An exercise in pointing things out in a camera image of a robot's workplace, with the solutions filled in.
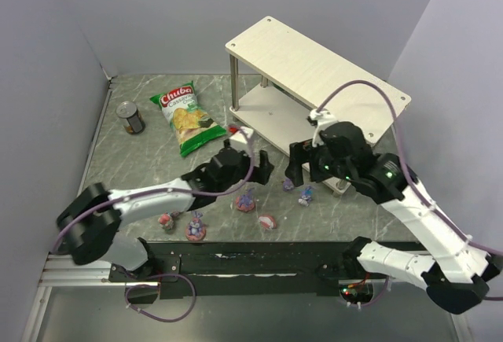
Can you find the purple bunny blue ears toy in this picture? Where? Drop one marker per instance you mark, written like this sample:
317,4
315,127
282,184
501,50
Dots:
306,196

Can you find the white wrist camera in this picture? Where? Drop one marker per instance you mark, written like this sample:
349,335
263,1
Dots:
320,120
241,138

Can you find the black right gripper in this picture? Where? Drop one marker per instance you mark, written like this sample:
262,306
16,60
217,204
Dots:
305,159

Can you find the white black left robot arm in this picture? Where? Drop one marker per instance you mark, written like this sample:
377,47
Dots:
89,226

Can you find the dark soda can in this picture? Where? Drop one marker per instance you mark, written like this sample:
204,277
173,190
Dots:
130,117

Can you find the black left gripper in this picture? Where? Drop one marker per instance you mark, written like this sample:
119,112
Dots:
254,167

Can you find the pink white cupcake toy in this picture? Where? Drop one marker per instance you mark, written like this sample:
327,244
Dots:
267,222

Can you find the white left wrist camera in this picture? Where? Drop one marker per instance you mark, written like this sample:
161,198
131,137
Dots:
241,138

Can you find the green Chuba chips bag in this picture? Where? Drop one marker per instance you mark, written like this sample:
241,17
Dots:
192,125

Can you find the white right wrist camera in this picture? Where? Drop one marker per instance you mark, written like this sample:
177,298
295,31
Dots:
320,120

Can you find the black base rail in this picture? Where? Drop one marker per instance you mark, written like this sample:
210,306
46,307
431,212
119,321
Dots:
252,268

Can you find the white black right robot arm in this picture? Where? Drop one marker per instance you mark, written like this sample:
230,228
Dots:
454,274

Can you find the pink bunny red bow toy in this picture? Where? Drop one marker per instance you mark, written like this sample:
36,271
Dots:
168,220

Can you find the purple bunny pink base toy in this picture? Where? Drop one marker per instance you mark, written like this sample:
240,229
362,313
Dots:
196,229

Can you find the white wooden two-tier shelf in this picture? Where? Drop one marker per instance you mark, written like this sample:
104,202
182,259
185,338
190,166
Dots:
278,75

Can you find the small purple bunny head toy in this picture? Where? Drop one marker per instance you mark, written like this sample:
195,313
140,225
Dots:
287,185

